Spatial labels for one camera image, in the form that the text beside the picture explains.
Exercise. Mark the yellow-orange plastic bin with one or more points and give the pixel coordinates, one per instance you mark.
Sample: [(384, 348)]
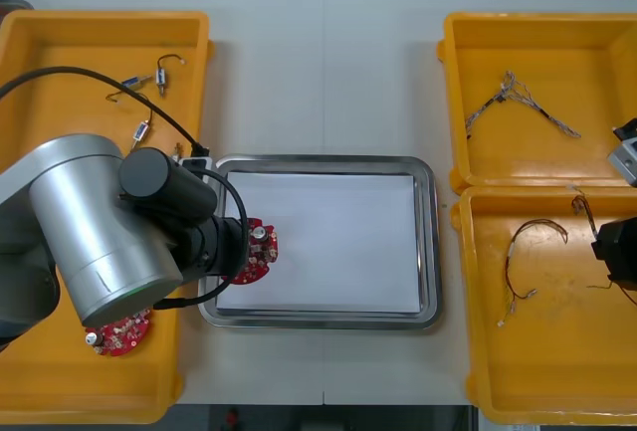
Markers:
[(547, 53), (74, 391), (74, 43), (547, 361)]

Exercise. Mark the round red circuit board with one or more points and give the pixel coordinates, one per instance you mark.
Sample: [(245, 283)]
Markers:
[(119, 336), (261, 252)]

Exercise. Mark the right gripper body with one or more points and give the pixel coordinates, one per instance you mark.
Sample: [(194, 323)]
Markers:
[(619, 252)]

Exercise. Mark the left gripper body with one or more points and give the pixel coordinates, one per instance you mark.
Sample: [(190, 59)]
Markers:
[(226, 247)]

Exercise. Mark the steel tray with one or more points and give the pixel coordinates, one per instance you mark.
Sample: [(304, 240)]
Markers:
[(431, 252)]

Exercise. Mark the blue-label metal solenoid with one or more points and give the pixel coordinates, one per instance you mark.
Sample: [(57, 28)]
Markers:
[(142, 130), (132, 81)]

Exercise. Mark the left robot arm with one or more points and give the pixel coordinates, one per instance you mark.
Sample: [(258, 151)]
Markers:
[(99, 232)]

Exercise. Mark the white sheet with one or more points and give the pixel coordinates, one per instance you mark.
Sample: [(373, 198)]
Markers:
[(338, 242)]

